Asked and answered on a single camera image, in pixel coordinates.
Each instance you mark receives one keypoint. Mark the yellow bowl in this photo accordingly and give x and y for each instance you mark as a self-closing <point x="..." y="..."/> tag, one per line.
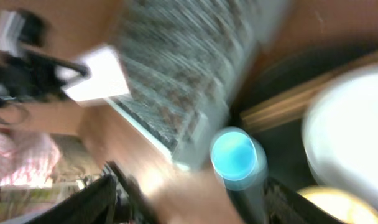
<point x="342" y="205"/>

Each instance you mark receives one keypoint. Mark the grey plate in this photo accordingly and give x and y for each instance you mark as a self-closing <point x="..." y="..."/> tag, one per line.
<point x="340" y="134"/>

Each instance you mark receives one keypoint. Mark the wooden chopstick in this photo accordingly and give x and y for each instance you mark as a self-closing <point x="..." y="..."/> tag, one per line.
<point x="303" y="92"/>
<point x="263" y="117"/>

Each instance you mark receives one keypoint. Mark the blue cup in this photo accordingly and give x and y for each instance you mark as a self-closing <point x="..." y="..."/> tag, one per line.
<point x="240" y="162"/>

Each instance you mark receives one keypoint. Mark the grey dishwasher rack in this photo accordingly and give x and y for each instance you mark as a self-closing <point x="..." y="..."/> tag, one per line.
<point x="184" y="62"/>

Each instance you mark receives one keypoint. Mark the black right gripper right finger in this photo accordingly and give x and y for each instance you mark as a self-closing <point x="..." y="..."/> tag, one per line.
<point x="286" y="206"/>

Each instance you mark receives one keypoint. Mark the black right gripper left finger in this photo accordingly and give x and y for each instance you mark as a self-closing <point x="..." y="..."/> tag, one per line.
<point x="93" y="204"/>

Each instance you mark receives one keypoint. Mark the round black tray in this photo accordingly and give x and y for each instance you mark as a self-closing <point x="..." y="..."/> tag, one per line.
<point x="286" y="157"/>

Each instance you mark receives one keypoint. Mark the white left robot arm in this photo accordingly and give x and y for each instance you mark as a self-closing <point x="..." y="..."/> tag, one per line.
<point x="35" y="91"/>

